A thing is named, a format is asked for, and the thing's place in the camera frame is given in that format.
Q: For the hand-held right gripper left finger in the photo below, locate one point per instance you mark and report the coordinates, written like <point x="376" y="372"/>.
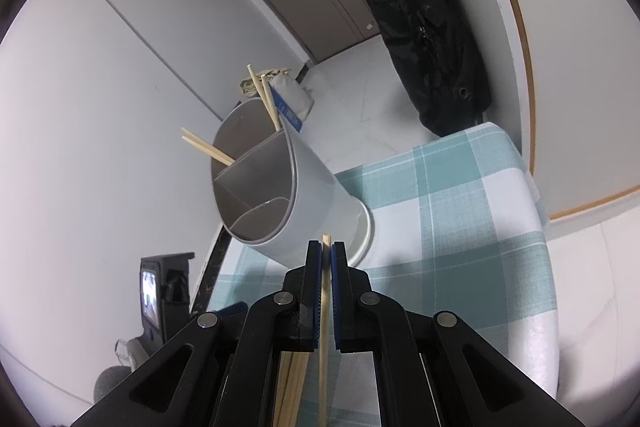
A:
<point x="314" y="297"/>

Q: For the blue cardboard box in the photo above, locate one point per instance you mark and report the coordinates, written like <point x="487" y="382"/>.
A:
<point x="290" y="114"/>

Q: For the black backpack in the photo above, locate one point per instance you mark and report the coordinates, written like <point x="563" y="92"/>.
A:
<point x="420" y="32"/>

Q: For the beige cloth bag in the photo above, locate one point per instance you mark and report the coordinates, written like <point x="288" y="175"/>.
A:
<point x="295" y="94"/>

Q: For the white utensil holder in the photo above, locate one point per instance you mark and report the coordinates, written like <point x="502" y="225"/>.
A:
<point x="320" y="202"/>

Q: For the pile of wooden chopsticks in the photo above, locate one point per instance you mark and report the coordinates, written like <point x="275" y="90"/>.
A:
<point x="292" y="387"/>

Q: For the teal plaid tablecloth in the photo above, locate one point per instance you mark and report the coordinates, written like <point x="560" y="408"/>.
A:
<point x="450" y="232"/>

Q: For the wooden chopstick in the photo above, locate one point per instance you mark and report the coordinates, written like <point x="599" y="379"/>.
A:
<point x="260" y="92"/>
<point x="207" y="145"/>
<point x="323" y="382"/>
<point x="271" y="102"/>
<point x="202" y="150"/>

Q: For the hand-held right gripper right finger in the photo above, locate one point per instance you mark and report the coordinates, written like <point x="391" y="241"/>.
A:
<point x="337" y="297"/>

